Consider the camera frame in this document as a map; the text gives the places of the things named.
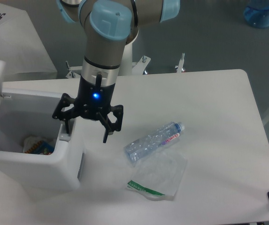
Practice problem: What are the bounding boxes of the white push-lid trash can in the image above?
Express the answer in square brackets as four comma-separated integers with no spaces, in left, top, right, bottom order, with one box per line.
[0,60,84,191]

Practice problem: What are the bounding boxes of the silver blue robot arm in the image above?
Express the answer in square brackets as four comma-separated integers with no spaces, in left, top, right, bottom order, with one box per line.
[52,0,180,136]

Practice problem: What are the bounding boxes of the white metal base frame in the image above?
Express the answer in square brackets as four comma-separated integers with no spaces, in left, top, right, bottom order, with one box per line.
[65,56,151,79]

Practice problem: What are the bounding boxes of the clear plastic bag green stripe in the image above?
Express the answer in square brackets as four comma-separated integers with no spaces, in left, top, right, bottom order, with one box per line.
[127,150,187,201]

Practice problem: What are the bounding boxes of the crushed clear plastic bottle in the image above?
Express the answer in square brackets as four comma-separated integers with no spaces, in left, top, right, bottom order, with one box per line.
[123,121,185,164]

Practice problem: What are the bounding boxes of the colourful wrapper in trash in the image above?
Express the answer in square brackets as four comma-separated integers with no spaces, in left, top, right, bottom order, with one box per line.
[23,136,56,155]

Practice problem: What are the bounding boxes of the metal levelling foot bolt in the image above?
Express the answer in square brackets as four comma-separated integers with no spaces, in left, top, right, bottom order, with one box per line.
[175,53,185,73]

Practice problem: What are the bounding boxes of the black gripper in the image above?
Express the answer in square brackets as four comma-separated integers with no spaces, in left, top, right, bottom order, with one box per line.
[52,76,124,144]

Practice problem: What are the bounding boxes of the white cardboard box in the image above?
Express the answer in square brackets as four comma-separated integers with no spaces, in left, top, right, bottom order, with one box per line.
[0,3,57,82]

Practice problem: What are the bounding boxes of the blue water jug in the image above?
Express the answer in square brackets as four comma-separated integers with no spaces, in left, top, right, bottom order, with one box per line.
[243,0,269,28]

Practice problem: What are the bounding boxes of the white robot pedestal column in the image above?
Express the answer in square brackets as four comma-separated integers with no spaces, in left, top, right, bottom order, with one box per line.
[118,28,139,76]

